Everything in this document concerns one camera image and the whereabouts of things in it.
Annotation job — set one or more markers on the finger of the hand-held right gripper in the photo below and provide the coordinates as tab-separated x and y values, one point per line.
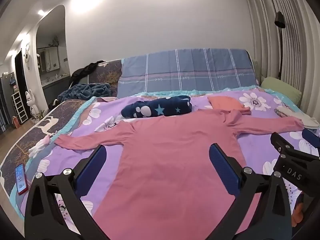
282	145
311	137

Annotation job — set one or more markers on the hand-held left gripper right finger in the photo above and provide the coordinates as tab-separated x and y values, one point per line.
223	170

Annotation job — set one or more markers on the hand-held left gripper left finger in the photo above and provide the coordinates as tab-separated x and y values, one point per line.
91	166

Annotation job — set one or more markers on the pink long-sleeve shirt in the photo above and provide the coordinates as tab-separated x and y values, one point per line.
162	167

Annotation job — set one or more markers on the white socks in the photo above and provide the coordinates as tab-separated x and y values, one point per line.
300	118

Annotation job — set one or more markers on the purple floral bed sheet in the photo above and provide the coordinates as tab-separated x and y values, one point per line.
82	131

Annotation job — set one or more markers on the white and pink small cloth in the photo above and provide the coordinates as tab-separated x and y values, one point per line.
40	146

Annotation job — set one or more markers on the green pillow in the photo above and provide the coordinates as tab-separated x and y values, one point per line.
280	88

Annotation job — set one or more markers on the dark patterned bed cover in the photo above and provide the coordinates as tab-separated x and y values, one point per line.
32	135

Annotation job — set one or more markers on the orange folded garment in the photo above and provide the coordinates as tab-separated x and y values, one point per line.
225	102

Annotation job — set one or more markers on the smartphone in red case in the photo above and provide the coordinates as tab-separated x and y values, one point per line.
21	178

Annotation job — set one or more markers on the small potted plant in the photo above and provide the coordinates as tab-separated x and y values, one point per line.
39	116

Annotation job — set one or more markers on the blue fluffy blanket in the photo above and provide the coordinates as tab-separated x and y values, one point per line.
85	91

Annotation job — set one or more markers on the white cat figure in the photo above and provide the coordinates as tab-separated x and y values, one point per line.
32	103

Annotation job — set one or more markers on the grey counter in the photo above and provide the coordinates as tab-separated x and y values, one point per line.
56	87

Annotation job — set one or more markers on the orange bag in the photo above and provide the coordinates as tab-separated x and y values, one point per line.
15	123

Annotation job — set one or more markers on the navy star-print folded garment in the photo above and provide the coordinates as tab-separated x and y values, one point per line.
160	106

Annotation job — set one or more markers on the white shelf rack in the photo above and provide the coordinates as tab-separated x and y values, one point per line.
19	107

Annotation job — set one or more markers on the black garment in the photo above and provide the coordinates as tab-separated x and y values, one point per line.
86	71

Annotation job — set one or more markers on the blue plaid cloth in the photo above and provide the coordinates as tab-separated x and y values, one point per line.
187	72

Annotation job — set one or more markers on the black floor lamp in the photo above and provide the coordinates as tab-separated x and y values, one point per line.
280	21

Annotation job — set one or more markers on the white curtain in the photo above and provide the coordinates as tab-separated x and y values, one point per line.
287	0

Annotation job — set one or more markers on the wall mirror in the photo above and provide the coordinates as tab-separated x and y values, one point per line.
50	60

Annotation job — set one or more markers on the wall clock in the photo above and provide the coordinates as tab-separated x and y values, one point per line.
27	55

